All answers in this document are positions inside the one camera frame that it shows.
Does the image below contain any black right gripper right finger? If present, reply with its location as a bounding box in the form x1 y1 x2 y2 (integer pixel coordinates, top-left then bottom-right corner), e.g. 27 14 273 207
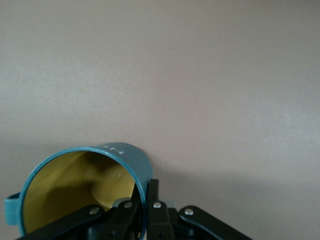
145 178 254 240

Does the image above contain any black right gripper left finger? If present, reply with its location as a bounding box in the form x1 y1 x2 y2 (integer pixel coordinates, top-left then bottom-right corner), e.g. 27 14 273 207
23 183 140 240

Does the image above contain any teal mug yellow inside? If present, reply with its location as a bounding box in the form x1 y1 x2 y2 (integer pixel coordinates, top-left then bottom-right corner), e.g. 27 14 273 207
4 141 154 240

